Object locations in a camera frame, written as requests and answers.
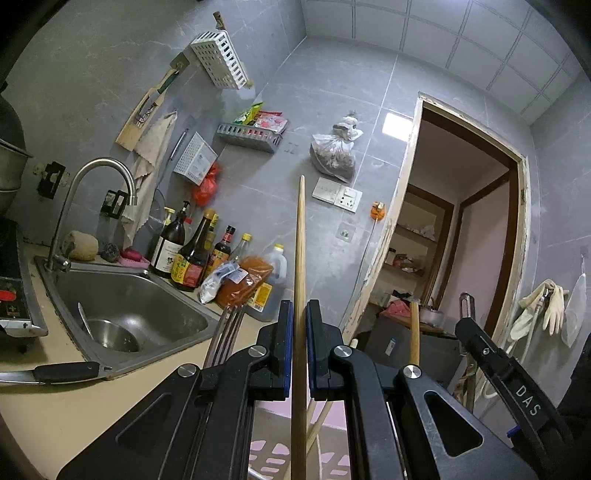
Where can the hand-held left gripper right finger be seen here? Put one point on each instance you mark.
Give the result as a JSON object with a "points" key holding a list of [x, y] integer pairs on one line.
{"points": [[310, 364]]}

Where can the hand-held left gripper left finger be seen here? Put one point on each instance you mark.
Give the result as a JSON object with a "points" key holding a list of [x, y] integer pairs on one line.
{"points": [[289, 378]]}

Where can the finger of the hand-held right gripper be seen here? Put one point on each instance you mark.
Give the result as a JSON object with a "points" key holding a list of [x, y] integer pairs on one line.
{"points": [[503, 374]]}

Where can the wooden chopstick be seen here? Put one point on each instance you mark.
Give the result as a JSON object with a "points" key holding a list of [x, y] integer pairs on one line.
{"points": [[414, 332], [322, 417], [300, 277]]}

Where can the metal fork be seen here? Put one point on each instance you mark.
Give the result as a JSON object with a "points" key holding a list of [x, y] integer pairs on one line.
{"points": [[226, 332]]}

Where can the white utensil holder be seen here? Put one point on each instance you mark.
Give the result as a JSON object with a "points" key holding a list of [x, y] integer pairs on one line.
{"points": [[272, 457]]}

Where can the grey cabinet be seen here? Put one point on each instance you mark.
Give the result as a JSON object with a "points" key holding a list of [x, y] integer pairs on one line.
{"points": [[429, 353]]}

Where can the pair of cream rubber gloves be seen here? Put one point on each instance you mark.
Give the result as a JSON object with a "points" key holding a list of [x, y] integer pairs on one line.
{"points": [[547, 304]]}

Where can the small metal pot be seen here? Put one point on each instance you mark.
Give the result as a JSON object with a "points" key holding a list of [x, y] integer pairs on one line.
{"points": [[431, 316]]}

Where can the white hanging bag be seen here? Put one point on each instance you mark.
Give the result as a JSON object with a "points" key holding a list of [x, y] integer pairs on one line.
{"points": [[576, 314]]}

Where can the large oil jug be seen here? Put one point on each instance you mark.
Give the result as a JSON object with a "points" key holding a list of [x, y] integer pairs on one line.
{"points": [[273, 277]]}

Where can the crumpled pink cloth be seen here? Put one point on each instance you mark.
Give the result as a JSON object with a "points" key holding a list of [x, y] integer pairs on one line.
{"points": [[397, 308]]}

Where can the orange spice packet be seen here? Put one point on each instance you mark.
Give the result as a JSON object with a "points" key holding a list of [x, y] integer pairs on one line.
{"points": [[244, 281]]}

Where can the white powder bag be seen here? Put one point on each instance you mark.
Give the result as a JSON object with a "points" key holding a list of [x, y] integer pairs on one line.
{"points": [[220, 282]]}

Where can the clear bottle with yellow cap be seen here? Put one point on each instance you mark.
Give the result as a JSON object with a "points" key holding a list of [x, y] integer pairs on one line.
{"points": [[244, 247]]}

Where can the dark bottle with red label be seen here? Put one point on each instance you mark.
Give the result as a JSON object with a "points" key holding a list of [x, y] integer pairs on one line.
{"points": [[223, 249]]}

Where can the dark soy sauce bottle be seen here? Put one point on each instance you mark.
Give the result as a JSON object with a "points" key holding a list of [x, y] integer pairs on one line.
{"points": [[190, 265]]}

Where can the wooden storage shelf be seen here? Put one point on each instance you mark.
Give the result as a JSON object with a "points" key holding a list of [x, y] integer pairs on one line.
{"points": [[411, 249]]}

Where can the steel sink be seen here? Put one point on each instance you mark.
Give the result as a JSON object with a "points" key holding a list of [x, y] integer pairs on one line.
{"points": [[138, 295]]}

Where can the dark bottle with white label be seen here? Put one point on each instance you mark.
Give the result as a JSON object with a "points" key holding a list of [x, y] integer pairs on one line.
{"points": [[168, 251]]}

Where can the steel bowl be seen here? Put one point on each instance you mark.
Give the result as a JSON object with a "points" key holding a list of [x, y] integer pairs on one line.
{"points": [[113, 336]]}

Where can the pink soap dish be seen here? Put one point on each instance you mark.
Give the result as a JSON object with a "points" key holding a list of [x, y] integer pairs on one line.
{"points": [[134, 259]]}

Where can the red plastic bag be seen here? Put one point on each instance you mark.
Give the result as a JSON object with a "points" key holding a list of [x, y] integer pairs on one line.
{"points": [[207, 187]]}

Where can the clear bag of dried goods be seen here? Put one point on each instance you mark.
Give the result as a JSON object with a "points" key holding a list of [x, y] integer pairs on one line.
{"points": [[333, 154]]}

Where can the steel wool scrubber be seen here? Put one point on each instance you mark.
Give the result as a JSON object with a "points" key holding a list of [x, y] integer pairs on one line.
{"points": [[109, 252]]}

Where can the red snack packet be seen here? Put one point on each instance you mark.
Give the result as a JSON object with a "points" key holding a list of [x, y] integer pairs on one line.
{"points": [[271, 122]]}

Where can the tan loofah sponge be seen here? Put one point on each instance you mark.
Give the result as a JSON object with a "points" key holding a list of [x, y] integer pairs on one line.
{"points": [[81, 244]]}

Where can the green snack packet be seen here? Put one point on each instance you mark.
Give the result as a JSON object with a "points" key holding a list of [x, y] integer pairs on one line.
{"points": [[247, 115]]}

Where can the beige dish rag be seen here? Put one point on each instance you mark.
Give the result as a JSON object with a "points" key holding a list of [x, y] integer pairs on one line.
{"points": [[152, 143]]}

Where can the black countertop stove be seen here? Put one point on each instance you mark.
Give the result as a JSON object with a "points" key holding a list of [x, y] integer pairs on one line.
{"points": [[14, 295]]}

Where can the steel faucet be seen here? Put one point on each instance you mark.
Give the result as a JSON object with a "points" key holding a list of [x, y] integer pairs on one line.
{"points": [[99, 162]]}

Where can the wooden cutting board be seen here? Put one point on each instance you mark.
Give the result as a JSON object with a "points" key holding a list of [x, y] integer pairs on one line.
{"points": [[138, 120]]}

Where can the steel pot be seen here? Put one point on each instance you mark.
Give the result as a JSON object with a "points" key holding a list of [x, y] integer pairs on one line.
{"points": [[8, 147]]}

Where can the clear adhesive wall hook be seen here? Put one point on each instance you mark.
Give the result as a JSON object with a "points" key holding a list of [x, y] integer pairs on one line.
{"points": [[345, 232]]}

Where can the orange wall plug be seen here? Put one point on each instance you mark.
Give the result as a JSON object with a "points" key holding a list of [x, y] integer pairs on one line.
{"points": [[377, 210]]}

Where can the white wall switch panel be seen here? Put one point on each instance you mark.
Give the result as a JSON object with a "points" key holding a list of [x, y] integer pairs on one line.
{"points": [[334, 191]]}

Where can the wooden door frame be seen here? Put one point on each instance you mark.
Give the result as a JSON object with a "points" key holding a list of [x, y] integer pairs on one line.
{"points": [[401, 175]]}

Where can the grey wall shelf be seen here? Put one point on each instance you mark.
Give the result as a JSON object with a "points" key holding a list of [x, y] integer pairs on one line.
{"points": [[247, 137]]}

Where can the white mesh wall basket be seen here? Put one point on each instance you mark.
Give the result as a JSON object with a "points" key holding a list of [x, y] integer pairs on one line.
{"points": [[196, 157]]}

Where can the black wall socket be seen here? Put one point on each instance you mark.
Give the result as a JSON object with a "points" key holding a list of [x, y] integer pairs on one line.
{"points": [[51, 181]]}

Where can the white slotted wall basket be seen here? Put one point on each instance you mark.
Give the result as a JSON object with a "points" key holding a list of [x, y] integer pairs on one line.
{"points": [[221, 60]]}

